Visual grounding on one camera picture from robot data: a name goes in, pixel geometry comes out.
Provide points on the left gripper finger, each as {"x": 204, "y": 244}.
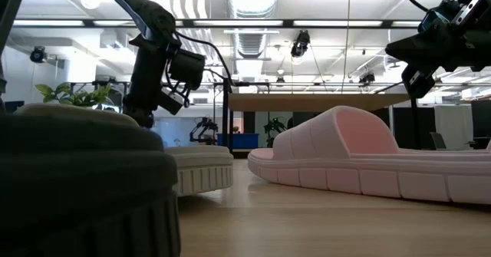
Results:
{"x": 172, "y": 101}
{"x": 145, "y": 88}

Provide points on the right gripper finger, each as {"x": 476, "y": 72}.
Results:
{"x": 422, "y": 51}
{"x": 418, "y": 84}

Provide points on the grey slide sandal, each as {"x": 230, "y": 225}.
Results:
{"x": 199, "y": 165}

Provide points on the pink slide sandal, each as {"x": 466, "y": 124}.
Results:
{"x": 364, "y": 165}

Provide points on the background black robot arm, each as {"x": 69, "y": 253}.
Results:
{"x": 203, "y": 130}

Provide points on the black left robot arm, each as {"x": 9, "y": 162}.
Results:
{"x": 151, "y": 13}

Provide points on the wooden shelf with black legs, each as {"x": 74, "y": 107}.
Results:
{"x": 307, "y": 101}

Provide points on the white partition panel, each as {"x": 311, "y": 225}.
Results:
{"x": 452, "y": 126}

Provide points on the grey office chair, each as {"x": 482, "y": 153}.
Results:
{"x": 438, "y": 141}

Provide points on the green artificial potted plant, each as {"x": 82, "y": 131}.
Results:
{"x": 76, "y": 96}

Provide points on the blue storage bin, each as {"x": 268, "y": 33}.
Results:
{"x": 238, "y": 141}

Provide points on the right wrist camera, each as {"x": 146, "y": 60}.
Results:
{"x": 433, "y": 21}

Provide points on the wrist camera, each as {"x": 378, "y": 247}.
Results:
{"x": 433, "y": 21}
{"x": 187, "y": 69}

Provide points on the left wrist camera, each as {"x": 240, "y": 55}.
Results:
{"x": 187, "y": 69}

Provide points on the black ceiling camera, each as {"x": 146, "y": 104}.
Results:
{"x": 38, "y": 55}
{"x": 367, "y": 78}

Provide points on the silver ceiling air duct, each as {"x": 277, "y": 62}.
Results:
{"x": 251, "y": 4}

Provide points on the black overhead camera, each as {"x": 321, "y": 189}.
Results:
{"x": 300, "y": 44}

